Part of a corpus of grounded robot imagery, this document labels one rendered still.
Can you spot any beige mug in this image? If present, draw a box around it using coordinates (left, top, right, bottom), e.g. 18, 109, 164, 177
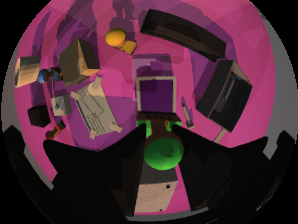
13, 55, 40, 87

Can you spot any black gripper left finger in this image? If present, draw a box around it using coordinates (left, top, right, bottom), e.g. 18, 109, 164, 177
43, 123, 146, 217

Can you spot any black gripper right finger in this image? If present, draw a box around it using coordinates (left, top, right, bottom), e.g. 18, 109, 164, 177
170, 124, 269, 212

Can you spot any orange rubber stamp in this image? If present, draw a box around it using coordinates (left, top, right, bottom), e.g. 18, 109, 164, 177
105, 27, 137, 55

